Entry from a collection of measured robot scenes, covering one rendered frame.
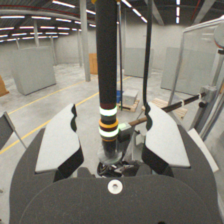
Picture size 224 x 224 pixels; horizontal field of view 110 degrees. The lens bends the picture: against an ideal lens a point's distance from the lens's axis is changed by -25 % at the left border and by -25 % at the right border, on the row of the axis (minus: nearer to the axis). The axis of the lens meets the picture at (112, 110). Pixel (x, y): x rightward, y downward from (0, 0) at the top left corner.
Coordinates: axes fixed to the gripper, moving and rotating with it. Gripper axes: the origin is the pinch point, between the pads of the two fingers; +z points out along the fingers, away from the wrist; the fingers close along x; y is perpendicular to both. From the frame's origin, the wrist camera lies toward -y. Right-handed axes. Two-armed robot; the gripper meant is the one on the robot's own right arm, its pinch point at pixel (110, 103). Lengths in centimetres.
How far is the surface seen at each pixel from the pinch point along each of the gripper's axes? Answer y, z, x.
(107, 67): -3.1, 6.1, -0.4
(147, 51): -5.6, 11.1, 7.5
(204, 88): 8, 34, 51
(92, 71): 148, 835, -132
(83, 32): -109, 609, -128
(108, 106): 3.8, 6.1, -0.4
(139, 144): 52, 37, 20
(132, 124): 11.3, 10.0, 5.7
